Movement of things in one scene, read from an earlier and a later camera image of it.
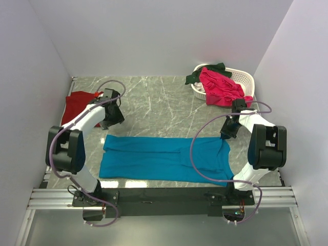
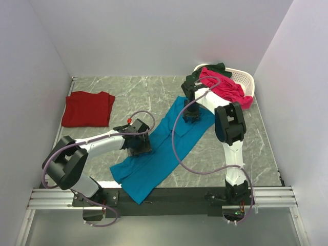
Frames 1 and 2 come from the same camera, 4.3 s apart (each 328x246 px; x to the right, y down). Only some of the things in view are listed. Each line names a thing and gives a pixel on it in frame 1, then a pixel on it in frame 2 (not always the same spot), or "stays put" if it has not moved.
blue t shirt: (167, 159) to (138, 174)
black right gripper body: (230, 128) to (191, 111)
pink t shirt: (221, 90) stays put
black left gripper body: (113, 120) to (142, 145)
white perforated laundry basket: (246, 82) stays put
